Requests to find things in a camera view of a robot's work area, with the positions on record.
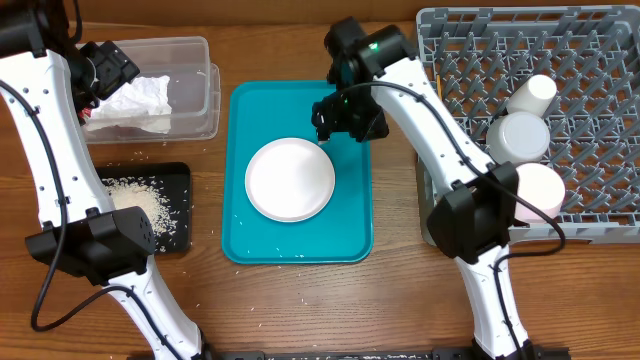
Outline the wooden chopstick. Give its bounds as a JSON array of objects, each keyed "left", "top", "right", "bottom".
[{"left": 436, "top": 74, "right": 444, "bottom": 100}]

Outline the large white plate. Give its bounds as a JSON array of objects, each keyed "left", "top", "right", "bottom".
[{"left": 244, "top": 137, "right": 336, "bottom": 223}]

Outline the white paper cup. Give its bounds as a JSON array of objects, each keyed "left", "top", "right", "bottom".
[{"left": 506, "top": 74, "right": 557, "bottom": 118}]

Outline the grey dishwasher rack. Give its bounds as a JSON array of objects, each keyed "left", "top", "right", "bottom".
[{"left": 416, "top": 5, "right": 639, "bottom": 244}]

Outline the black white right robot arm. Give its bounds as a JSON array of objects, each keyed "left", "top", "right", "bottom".
[{"left": 311, "top": 17, "right": 566, "bottom": 359}]

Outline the clear plastic bin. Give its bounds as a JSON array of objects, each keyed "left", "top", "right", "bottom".
[{"left": 82, "top": 36, "right": 221, "bottom": 144}]

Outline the teal plastic tray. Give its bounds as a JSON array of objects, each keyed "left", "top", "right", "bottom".
[{"left": 221, "top": 80, "right": 374, "bottom": 265}]

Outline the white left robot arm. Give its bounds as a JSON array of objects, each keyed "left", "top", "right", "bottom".
[{"left": 1, "top": 1, "right": 215, "bottom": 359}]

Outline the white napkin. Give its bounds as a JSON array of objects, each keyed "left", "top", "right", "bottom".
[{"left": 85, "top": 75, "right": 172, "bottom": 134}]

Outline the pile of rice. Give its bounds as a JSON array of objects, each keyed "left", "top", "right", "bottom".
[{"left": 103, "top": 177, "right": 177, "bottom": 237}]

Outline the grey bowl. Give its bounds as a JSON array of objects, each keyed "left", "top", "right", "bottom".
[{"left": 486, "top": 112, "right": 550, "bottom": 166}]

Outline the black tray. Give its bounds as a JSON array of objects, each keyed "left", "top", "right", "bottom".
[{"left": 96, "top": 162, "right": 192, "bottom": 255}]

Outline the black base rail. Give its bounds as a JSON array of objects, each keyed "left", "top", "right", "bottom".
[{"left": 127, "top": 347, "right": 571, "bottom": 360}]

